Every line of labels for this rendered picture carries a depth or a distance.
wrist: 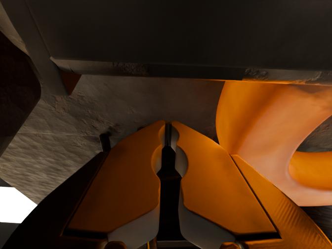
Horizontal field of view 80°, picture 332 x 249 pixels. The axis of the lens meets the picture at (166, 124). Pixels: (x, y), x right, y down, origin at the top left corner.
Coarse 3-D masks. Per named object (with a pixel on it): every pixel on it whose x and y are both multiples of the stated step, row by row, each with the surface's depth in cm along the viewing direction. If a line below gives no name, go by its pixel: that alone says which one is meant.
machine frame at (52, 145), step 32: (32, 64) 16; (64, 96) 19; (96, 96) 18; (128, 96) 18; (160, 96) 18; (192, 96) 18; (32, 128) 23; (64, 128) 22; (96, 128) 22; (128, 128) 22; (192, 128) 21; (320, 128) 20; (0, 160) 40; (32, 160) 39; (64, 160) 39; (32, 192) 52
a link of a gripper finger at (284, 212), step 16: (240, 160) 9; (256, 176) 8; (256, 192) 7; (272, 192) 7; (272, 208) 7; (288, 208) 7; (288, 224) 6; (304, 224) 6; (240, 240) 6; (256, 240) 6; (272, 240) 6; (288, 240) 6; (304, 240) 6; (320, 240) 6
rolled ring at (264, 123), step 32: (224, 96) 10; (256, 96) 7; (288, 96) 7; (320, 96) 7; (224, 128) 10; (256, 128) 8; (288, 128) 8; (256, 160) 10; (288, 160) 10; (320, 160) 15; (288, 192) 13; (320, 192) 14
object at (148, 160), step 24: (120, 144) 10; (144, 144) 10; (120, 168) 8; (144, 168) 8; (96, 192) 7; (120, 192) 7; (144, 192) 7; (72, 216) 6; (96, 216) 6; (120, 216) 6; (144, 216) 6; (120, 240) 6; (144, 240) 7
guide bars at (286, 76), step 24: (0, 24) 4; (24, 48) 4; (72, 72) 5; (96, 72) 5; (120, 72) 5; (144, 72) 5; (168, 72) 5; (192, 72) 5; (216, 72) 5; (240, 72) 5; (264, 72) 5; (288, 72) 5; (312, 72) 5
